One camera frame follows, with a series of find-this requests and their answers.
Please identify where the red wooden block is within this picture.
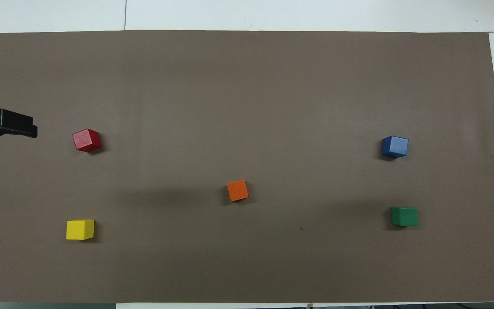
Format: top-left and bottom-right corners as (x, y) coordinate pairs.
(72, 128), (102, 153)

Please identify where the yellow wooden block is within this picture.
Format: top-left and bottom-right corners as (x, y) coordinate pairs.
(66, 219), (95, 241)

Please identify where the blue wooden block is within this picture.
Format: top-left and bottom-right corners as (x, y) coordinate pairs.
(381, 136), (409, 158)

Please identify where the green wooden block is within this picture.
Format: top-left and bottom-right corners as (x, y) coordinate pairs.
(391, 207), (419, 227)

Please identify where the orange wooden block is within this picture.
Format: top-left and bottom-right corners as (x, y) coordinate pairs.
(227, 180), (249, 202)

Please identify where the brown paper table mat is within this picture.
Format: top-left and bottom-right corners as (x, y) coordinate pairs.
(0, 30), (494, 303)

